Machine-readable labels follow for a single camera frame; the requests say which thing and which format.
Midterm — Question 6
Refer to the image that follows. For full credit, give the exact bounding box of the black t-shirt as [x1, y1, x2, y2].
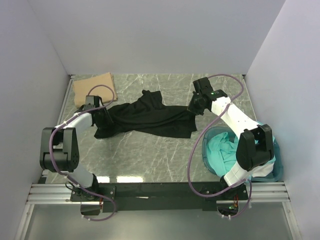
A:
[94, 90, 197, 139]

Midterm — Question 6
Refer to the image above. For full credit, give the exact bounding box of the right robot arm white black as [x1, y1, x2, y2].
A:
[187, 91, 274, 200]

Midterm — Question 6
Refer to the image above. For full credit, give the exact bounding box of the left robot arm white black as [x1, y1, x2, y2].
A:
[39, 108, 113, 201]

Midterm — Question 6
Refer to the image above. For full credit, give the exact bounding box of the folded tan t-shirt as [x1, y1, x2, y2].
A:
[72, 72, 118, 108]

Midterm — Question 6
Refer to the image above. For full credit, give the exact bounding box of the teal t-shirt in basket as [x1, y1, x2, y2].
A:
[206, 121, 276, 179]

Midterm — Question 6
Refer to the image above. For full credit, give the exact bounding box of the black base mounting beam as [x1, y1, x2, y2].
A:
[70, 181, 248, 211]

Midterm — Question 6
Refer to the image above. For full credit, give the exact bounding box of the white t-shirt in basket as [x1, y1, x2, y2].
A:
[252, 163, 274, 178]

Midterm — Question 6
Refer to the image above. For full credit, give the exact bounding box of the blue plastic laundry basket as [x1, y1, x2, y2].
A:
[201, 126, 285, 183]

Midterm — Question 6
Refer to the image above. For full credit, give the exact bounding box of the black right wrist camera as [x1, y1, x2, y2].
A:
[193, 77, 214, 95]

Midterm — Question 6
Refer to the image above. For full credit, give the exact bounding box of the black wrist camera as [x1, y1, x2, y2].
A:
[80, 95, 103, 112]
[193, 77, 214, 95]

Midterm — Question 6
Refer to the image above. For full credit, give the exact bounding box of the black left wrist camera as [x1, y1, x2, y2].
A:
[80, 95, 103, 112]

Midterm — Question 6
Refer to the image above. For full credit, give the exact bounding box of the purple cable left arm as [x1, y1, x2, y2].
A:
[49, 84, 118, 222]

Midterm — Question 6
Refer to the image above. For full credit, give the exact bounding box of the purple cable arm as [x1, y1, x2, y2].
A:
[187, 73, 252, 221]
[49, 84, 118, 222]

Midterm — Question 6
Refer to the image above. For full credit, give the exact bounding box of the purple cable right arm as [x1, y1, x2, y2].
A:
[187, 73, 252, 221]

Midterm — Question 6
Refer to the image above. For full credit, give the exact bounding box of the aluminium rail frame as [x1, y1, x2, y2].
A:
[26, 182, 291, 205]

